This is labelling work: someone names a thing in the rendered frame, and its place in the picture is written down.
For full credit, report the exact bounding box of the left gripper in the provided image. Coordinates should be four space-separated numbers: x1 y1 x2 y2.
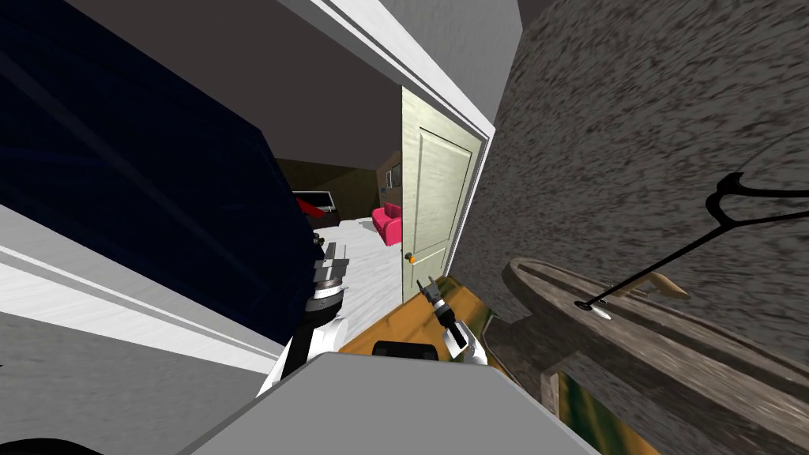
312 233 351 288

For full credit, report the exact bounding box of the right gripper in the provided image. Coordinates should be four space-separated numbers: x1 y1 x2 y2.
416 275 446 310

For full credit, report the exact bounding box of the dark cabinet with red item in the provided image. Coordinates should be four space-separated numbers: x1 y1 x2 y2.
292 189 343 231

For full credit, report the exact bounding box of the black thin curved stand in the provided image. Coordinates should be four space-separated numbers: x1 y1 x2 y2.
573 126 809 313

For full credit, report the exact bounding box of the pink sofa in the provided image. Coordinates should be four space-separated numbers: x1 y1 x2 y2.
371 201 404 248

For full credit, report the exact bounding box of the grey round wooden table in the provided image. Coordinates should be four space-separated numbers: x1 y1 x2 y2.
483 257 809 455

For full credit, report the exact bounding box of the pale green panelled door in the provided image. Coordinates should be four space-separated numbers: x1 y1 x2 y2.
401 85 485 304

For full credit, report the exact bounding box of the tan wooden shape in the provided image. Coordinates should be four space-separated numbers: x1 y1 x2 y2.
609 271 692 302

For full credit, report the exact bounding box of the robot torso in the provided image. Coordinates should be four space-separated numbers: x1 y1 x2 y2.
176 340 601 455

